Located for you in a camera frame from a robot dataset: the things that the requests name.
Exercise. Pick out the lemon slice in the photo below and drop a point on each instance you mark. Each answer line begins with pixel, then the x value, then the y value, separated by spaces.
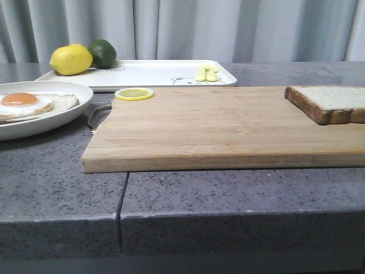
pixel 134 94

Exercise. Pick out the wooden cutting board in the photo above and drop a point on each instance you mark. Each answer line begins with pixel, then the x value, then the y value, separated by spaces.
pixel 187 128

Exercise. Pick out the yellow plastic fork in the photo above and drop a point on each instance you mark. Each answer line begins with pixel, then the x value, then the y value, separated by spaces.
pixel 201 73

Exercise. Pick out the white bear tray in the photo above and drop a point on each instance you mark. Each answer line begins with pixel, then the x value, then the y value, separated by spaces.
pixel 144 73

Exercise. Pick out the metal cutting board handle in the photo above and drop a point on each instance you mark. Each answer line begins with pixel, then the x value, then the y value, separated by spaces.
pixel 98 115

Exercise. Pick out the white bread slice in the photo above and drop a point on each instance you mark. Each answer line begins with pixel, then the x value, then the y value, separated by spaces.
pixel 328 104

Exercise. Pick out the green lime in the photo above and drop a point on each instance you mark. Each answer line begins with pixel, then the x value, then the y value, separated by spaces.
pixel 103 53

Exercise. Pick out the fried egg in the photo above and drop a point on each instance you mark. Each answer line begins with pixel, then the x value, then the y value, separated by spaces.
pixel 22 104

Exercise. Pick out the grey curtain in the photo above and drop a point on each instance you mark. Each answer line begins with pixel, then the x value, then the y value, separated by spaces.
pixel 224 31

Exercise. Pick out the white plate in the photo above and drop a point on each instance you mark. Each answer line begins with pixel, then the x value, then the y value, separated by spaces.
pixel 37 126

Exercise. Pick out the yellow lemon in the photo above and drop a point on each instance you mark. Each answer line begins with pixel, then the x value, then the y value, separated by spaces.
pixel 71 60

